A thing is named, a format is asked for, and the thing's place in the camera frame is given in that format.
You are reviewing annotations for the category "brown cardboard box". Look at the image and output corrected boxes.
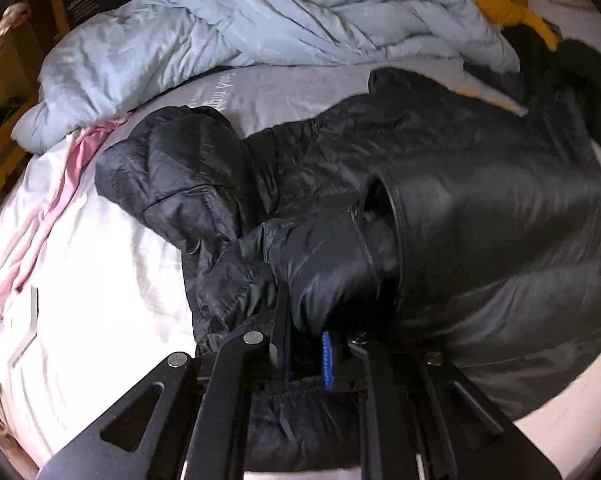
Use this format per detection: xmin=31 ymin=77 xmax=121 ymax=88
xmin=0 ymin=5 xmax=54 ymax=108

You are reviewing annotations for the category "dark clothes pile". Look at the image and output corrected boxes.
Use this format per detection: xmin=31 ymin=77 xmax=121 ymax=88
xmin=503 ymin=25 xmax=601 ymax=171

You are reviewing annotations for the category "light blue duvet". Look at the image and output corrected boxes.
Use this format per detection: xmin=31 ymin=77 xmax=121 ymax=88
xmin=11 ymin=0 xmax=522 ymax=155

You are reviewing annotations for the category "pink cloth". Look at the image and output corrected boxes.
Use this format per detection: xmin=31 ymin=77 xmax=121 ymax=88
xmin=0 ymin=115 xmax=131 ymax=318

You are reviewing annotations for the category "yellow garment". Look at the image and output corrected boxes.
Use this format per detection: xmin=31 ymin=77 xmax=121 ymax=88
xmin=473 ymin=0 xmax=563 ymax=51

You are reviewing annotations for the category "grey printed bed sheet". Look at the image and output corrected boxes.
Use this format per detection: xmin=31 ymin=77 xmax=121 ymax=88
xmin=0 ymin=57 xmax=601 ymax=480

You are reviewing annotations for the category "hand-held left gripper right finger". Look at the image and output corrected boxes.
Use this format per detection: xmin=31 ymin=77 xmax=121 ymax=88
xmin=320 ymin=330 xmax=563 ymax=480

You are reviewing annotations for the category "black puffer jacket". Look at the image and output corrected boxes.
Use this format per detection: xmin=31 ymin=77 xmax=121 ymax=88
xmin=95 ymin=67 xmax=601 ymax=473

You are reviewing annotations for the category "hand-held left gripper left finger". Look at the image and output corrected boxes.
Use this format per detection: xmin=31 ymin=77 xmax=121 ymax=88
xmin=36 ymin=284 xmax=294 ymax=480

